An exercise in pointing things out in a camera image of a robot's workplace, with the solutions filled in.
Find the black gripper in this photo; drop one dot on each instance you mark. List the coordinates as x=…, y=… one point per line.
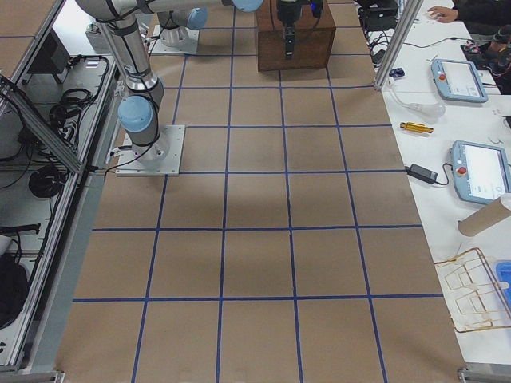
x=286, y=13

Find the person's dark sleeved forearm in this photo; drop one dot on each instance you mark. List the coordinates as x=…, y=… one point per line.
x=484, y=13

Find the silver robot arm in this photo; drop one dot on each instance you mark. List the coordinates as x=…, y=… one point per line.
x=139, y=113
x=196, y=19

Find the dark wooden drawer box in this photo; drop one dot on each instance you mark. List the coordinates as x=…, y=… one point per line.
x=312, y=47

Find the person's hand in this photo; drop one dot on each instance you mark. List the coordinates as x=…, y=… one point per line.
x=443, y=14

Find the white light bulb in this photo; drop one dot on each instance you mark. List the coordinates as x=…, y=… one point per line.
x=432, y=111

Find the gold metal connector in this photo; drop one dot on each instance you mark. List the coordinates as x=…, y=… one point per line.
x=416, y=128

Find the upper blue teach pendant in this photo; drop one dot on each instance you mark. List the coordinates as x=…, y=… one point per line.
x=458, y=81

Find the blue teach pendant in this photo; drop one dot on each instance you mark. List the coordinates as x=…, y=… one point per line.
x=481, y=172
x=458, y=81

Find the black power adapter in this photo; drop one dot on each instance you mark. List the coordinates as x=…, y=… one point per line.
x=420, y=173

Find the black monitor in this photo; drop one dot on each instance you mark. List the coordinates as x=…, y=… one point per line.
x=51, y=59

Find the lower blue teach pendant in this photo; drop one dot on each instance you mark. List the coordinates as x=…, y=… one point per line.
x=481, y=172

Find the cardboard tube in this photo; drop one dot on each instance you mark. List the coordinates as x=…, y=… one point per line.
x=486, y=217

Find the blue plastic lid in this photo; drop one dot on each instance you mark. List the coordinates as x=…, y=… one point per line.
x=503, y=273

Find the aluminium frame post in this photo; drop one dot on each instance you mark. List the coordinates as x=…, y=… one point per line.
x=397, y=40

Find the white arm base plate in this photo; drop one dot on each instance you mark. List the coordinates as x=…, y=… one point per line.
x=163, y=158
x=180, y=40

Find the aluminium diagonal frame beam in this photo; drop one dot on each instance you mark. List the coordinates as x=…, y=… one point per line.
x=38, y=126

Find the gold wire rack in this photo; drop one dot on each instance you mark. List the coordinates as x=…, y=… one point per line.
x=472, y=292

